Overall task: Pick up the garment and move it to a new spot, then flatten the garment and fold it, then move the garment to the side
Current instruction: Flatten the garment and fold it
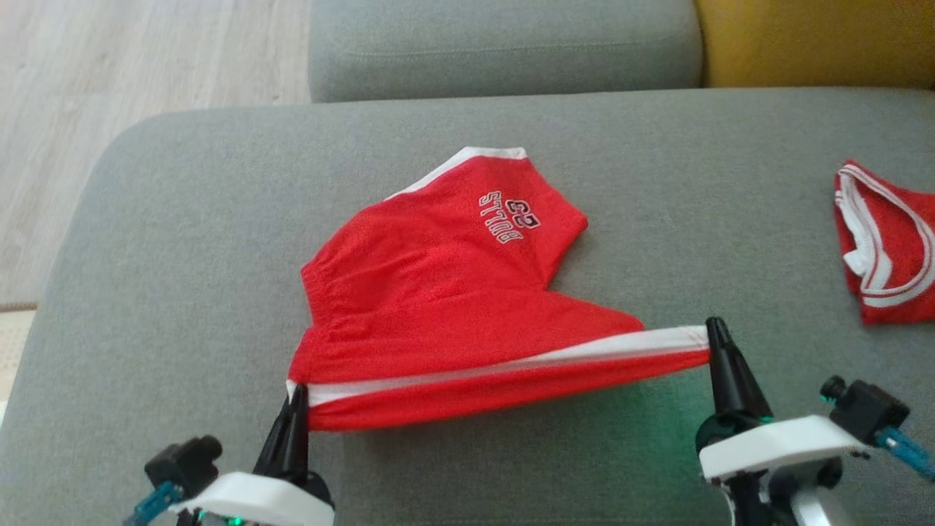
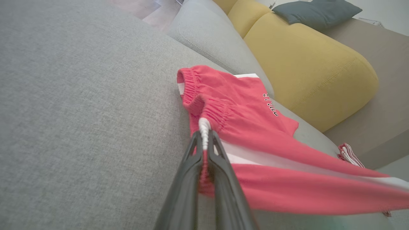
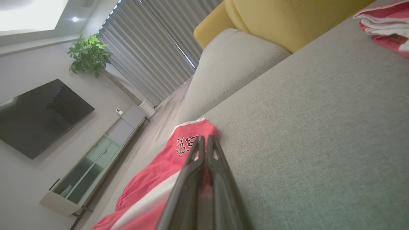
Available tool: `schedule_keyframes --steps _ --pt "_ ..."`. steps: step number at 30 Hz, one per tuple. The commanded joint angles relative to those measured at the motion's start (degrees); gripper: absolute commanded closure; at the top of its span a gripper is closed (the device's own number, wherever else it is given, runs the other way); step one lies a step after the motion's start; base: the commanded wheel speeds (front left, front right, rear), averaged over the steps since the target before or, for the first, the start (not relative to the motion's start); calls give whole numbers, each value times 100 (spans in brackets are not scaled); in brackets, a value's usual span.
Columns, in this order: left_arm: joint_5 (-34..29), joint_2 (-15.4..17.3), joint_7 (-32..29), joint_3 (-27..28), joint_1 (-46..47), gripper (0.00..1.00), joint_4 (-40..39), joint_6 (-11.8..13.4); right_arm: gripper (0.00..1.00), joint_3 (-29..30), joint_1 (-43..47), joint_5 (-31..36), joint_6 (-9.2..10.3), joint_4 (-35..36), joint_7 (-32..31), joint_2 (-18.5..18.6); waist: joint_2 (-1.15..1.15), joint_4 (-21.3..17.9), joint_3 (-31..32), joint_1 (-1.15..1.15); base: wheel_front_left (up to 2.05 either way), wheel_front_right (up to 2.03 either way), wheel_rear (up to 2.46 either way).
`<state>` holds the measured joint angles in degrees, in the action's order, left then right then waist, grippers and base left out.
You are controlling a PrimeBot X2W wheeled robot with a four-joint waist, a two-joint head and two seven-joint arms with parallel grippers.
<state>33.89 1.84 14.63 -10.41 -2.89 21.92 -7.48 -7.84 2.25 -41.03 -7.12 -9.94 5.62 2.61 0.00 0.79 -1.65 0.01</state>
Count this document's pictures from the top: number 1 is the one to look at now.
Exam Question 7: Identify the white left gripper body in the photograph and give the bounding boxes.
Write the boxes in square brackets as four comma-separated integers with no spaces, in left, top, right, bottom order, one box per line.
[167,470,337,526]

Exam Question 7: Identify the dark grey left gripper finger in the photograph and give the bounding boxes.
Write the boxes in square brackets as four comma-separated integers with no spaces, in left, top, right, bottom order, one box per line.
[253,393,298,483]
[291,384,324,488]

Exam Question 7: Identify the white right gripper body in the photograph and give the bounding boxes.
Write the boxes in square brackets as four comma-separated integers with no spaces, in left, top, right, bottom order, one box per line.
[693,411,869,526]

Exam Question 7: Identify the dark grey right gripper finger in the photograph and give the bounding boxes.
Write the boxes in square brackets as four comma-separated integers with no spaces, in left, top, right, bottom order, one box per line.
[715,316,774,424]
[705,317,736,420]

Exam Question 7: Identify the red shorts with white stripe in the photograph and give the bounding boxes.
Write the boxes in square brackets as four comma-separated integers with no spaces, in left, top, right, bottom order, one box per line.
[286,145,714,432]

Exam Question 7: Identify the red Bulls jersey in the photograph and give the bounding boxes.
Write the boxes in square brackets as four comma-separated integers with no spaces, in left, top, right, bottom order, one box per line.
[833,159,935,325]

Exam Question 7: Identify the grey sofa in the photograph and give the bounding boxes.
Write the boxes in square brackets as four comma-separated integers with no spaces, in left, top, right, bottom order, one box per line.
[0,87,935,526]

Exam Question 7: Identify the cream perforated laundry basket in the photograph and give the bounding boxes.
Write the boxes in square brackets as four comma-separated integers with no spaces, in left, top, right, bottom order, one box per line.
[0,302,39,411]

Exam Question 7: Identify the yellow sofa back cushion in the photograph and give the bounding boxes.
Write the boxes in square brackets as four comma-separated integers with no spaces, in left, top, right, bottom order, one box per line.
[693,0,935,91]

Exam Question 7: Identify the grey sofa seat cushion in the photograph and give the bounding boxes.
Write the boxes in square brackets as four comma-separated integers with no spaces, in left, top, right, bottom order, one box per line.
[308,0,704,104]

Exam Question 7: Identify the black cable with teal plug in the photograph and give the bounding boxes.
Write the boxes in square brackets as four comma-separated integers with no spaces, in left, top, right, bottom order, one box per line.
[120,480,185,526]

